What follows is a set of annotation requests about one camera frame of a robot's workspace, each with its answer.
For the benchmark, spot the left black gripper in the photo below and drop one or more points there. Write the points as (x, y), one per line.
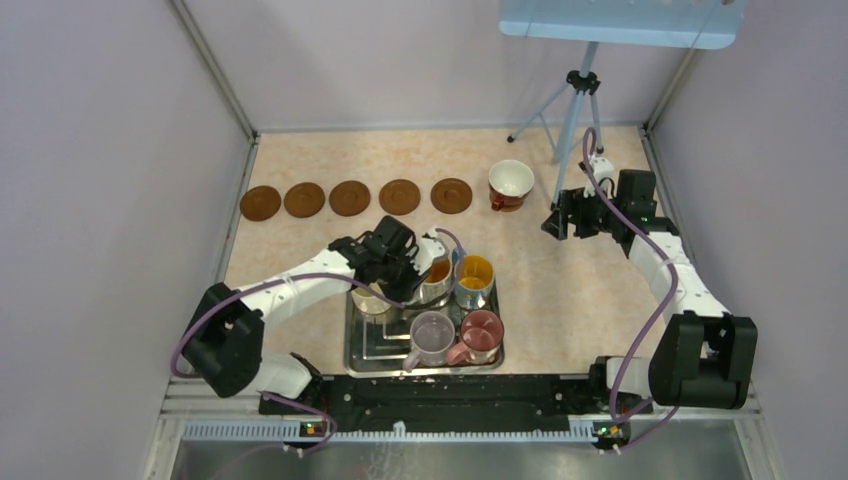
(405, 292)

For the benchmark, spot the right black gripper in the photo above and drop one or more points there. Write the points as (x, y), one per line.
(571, 202)

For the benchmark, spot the silver mug orange inside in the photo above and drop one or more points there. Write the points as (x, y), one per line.
(434, 291)

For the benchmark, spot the brown coaster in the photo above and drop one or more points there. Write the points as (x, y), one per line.
(399, 197)
(304, 200)
(349, 198)
(451, 196)
(260, 203)

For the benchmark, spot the white red-bottom cup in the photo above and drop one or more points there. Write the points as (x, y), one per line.
(510, 182)

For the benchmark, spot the lilac mug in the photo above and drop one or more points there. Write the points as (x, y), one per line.
(432, 334)

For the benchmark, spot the blue butterfly mug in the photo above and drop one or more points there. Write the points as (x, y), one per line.
(476, 280)

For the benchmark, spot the pink mug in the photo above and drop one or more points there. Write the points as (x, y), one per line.
(480, 338)

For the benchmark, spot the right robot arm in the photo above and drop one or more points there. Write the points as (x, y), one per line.
(705, 356)

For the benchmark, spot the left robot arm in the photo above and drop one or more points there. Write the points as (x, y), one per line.
(223, 343)

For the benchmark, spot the cream mug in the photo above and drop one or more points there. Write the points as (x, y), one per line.
(367, 303)

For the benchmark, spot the steel serving tray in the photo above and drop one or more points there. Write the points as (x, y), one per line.
(375, 346)

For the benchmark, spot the music stand tripod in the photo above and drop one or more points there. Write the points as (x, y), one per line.
(583, 84)

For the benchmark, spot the blue music stand desk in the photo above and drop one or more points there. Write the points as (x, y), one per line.
(705, 25)

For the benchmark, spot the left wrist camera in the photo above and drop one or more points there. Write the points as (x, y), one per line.
(430, 249)

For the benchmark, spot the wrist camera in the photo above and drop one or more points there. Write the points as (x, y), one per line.
(601, 170)
(430, 249)

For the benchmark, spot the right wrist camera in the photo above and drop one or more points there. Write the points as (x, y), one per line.
(601, 170)

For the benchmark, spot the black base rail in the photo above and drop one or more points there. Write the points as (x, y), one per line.
(459, 403)

